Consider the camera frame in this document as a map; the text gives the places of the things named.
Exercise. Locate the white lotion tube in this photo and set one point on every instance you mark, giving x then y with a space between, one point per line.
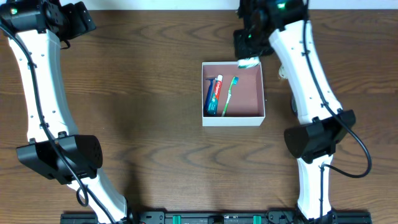
282 73

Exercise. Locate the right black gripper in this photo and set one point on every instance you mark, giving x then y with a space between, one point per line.
247 47

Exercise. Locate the green white toothbrush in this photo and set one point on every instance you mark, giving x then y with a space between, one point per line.
232 84

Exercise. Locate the red green toothpaste tube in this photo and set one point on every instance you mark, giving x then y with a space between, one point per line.
214 98

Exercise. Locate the green soap bar pack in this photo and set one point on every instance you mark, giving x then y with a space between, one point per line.
248 62

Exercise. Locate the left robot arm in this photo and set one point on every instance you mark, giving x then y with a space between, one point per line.
37 32

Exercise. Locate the white box pink interior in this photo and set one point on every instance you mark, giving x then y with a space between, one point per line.
247 104

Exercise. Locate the clear pump sanitizer bottle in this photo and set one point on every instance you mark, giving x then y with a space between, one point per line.
294 106

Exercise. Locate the blue disposable razor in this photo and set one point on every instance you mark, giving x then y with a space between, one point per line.
209 94

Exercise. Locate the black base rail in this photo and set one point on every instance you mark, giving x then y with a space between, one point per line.
273 216

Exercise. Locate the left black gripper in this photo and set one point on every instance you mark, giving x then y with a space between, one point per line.
83 16

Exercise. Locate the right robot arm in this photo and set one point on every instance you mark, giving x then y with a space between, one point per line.
284 28

